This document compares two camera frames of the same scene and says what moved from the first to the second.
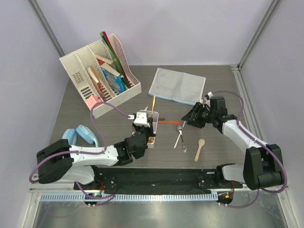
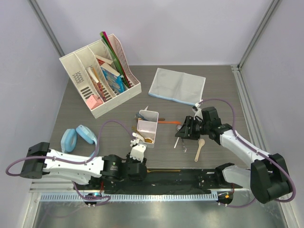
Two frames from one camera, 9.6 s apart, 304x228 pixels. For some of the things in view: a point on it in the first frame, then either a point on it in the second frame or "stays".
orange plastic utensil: (175, 122) stays
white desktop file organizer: (100, 69) stays
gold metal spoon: (153, 104) -> (149, 171)
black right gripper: (190, 117) -> (185, 133)
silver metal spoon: (179, 128) stays
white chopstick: (179, 136) stays
